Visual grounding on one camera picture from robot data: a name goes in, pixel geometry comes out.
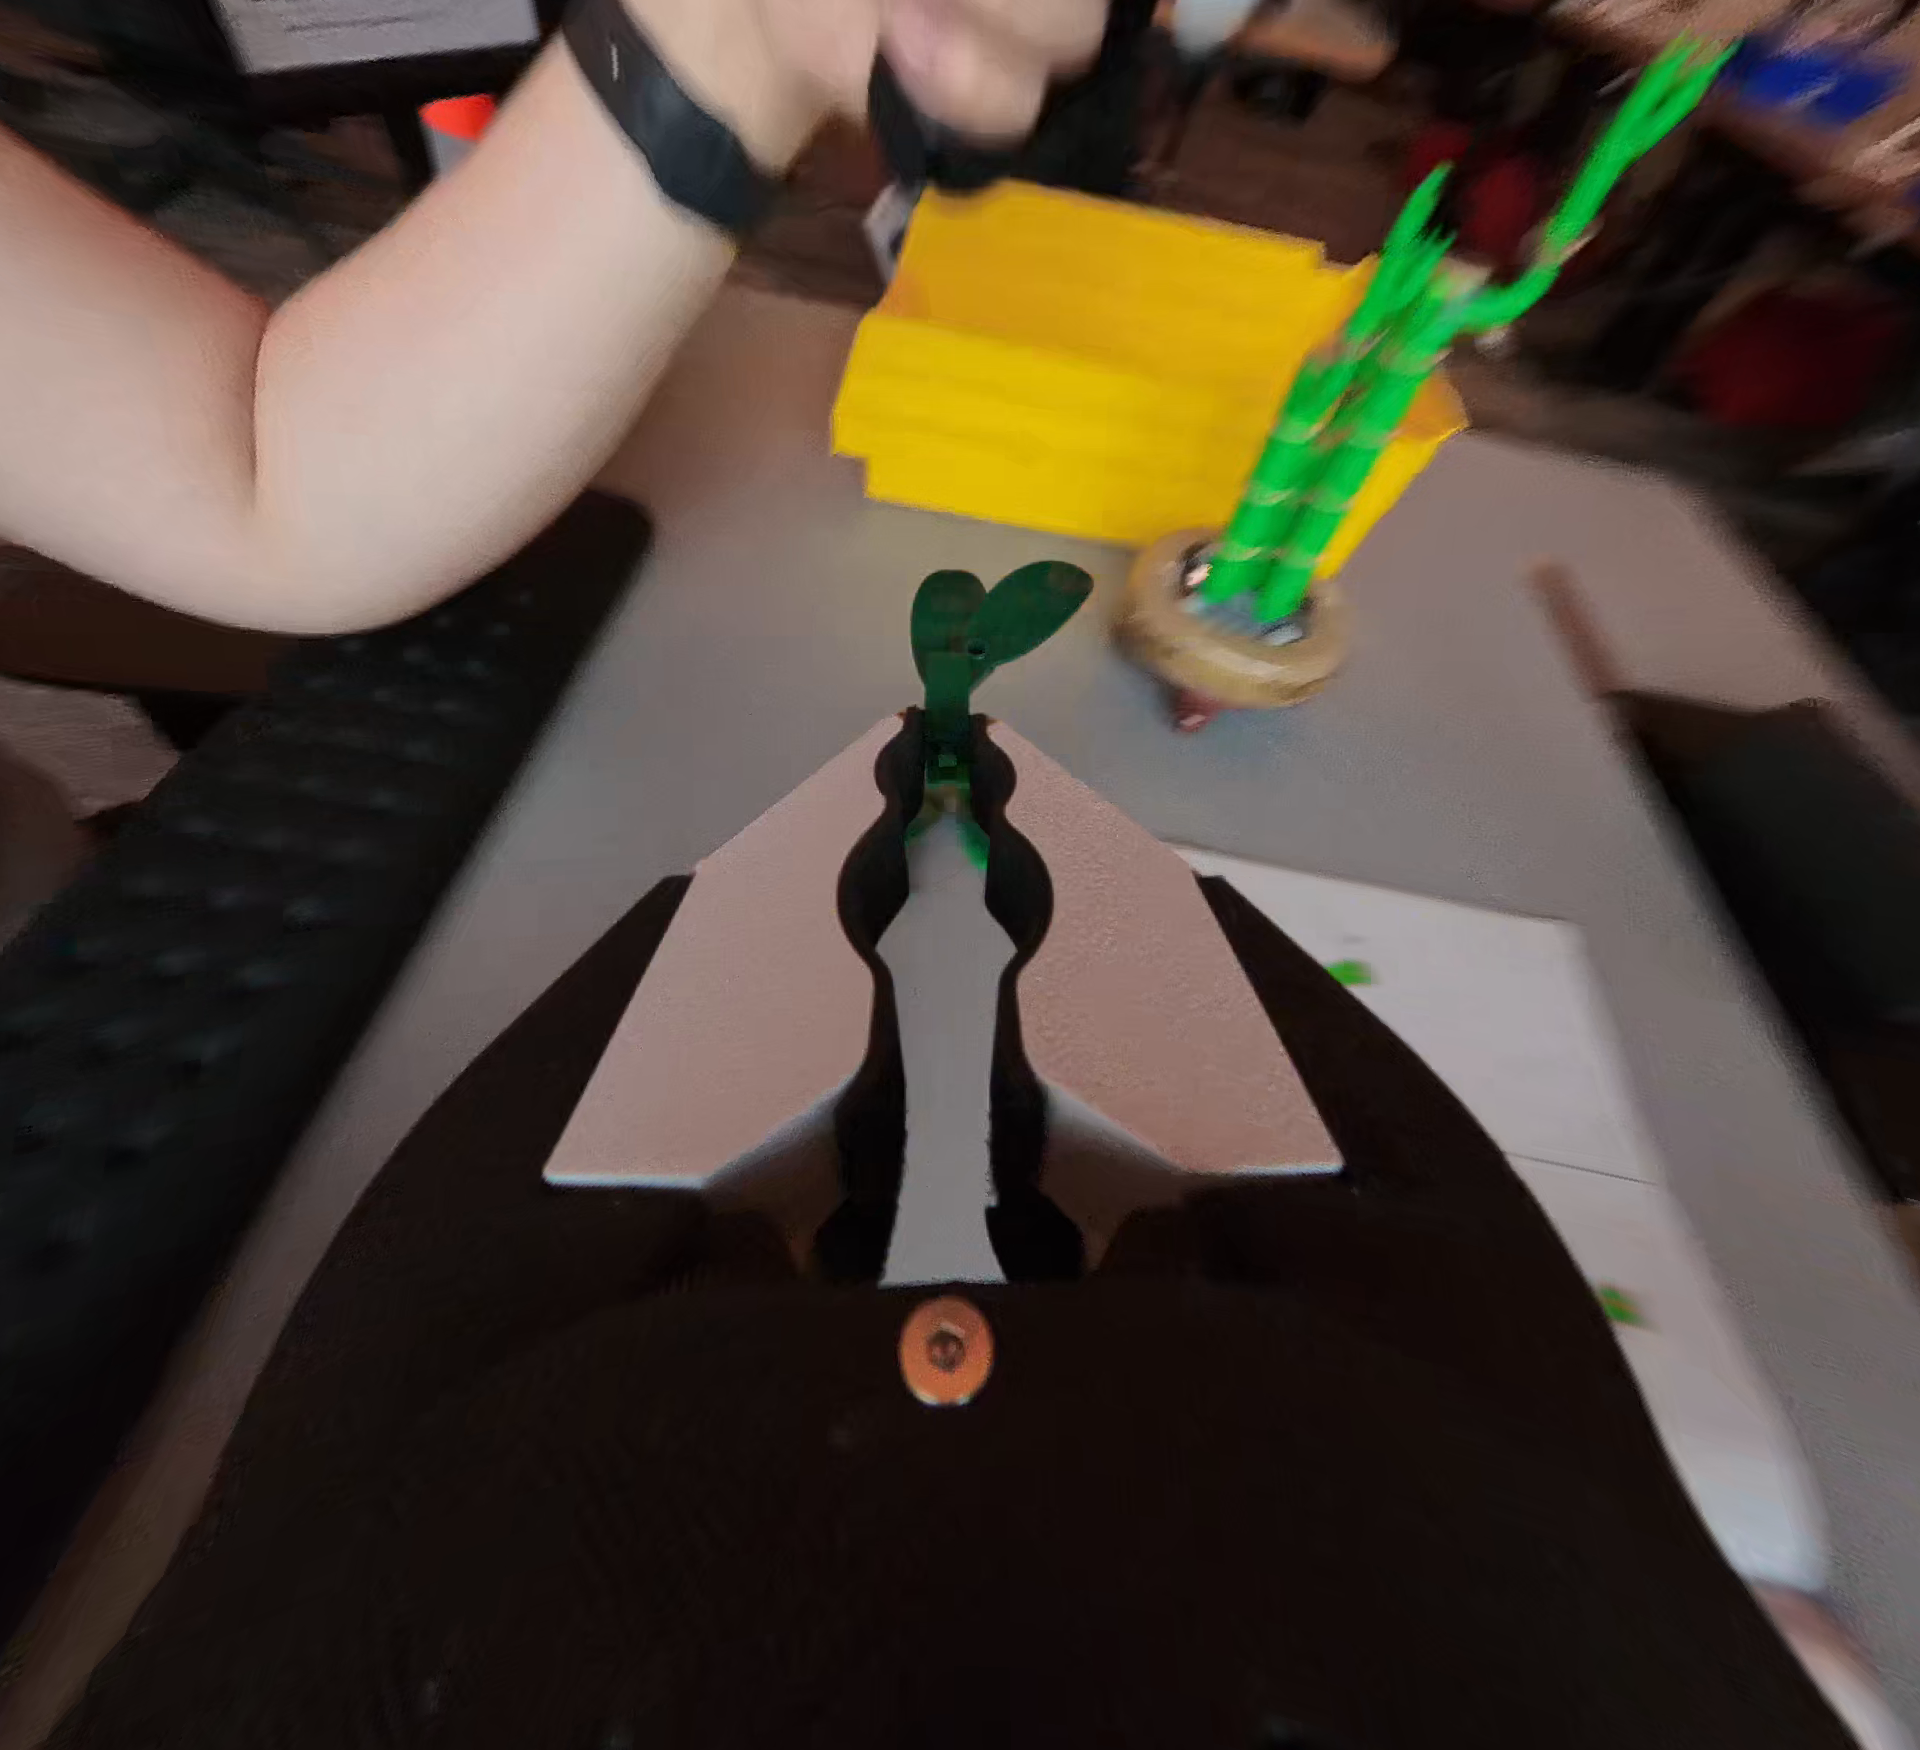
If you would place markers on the person's left forearm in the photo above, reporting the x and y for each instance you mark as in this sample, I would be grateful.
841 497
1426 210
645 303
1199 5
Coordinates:
372 357

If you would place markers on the white paper sheet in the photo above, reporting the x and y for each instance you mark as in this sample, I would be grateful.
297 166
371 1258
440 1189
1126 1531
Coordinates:
1502 1059

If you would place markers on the green lego leaf piece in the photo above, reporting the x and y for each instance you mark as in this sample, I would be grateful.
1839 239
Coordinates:
948 672

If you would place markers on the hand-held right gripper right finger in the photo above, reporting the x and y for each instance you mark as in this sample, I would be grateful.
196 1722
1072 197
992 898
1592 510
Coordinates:
1169 1030

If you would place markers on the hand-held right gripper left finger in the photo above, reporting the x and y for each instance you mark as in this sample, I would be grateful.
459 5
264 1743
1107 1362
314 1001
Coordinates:
721 1030

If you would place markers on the black perforated panel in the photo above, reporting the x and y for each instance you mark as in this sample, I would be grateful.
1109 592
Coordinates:
226 955

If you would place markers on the black wristband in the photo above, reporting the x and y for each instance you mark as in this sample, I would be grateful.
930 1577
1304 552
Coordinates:
661 124

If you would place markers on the small red object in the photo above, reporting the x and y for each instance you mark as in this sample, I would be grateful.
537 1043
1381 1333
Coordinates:
459 124

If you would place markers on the yellow plastic bin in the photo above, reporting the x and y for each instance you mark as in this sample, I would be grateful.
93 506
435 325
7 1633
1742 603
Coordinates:
1051 385

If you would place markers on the lego bamboo plant model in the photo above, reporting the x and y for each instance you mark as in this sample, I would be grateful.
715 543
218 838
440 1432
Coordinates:
1322 478

